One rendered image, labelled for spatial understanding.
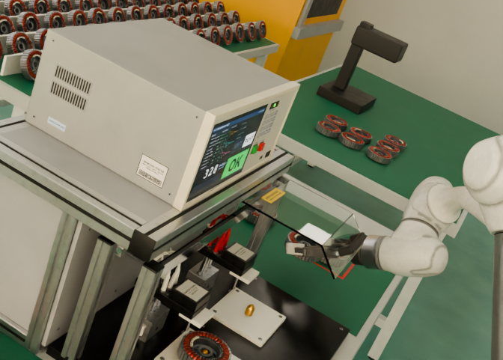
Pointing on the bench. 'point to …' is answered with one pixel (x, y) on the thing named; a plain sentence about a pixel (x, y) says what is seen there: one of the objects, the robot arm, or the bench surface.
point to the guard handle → (352, 244)
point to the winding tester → (153, 101)
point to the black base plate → (308, 329)
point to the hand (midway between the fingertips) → (305, 245)
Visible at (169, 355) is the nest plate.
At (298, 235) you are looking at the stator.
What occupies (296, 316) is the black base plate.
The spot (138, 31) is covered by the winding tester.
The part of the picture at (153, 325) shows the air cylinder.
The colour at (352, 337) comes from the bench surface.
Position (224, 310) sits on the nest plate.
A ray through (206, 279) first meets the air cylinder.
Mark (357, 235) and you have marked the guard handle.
